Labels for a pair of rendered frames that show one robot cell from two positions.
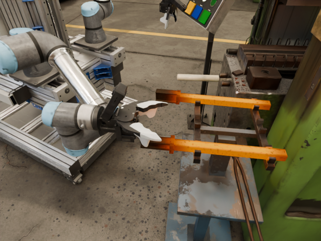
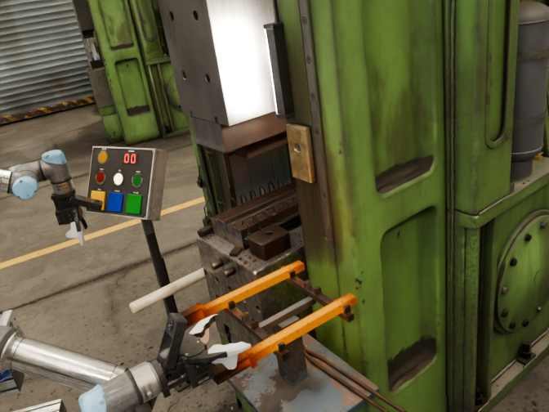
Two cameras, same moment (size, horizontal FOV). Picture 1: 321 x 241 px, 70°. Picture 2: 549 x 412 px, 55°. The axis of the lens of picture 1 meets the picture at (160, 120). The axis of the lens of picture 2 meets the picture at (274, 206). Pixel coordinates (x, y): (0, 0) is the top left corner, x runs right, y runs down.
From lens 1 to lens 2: 69 cm
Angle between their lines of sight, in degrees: 36
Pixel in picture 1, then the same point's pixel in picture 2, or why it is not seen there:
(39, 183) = not seen: outside the picture
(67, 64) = (39, 349)
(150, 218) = not seen: outside the picture
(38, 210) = not seen: outside the picture
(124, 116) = (193, 349)
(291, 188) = (376, 345)
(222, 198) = (325, 398)
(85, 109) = (141, 371)
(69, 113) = (125, 387)
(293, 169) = (363, 319)
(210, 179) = (296, 391)
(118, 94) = (181, 324)
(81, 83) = (80, 362)
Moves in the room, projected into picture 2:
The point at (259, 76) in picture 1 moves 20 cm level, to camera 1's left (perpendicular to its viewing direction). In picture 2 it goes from (267, 241) to (218, 268)
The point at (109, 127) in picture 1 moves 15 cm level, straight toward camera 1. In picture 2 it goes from (175, 379) to (231, 400)
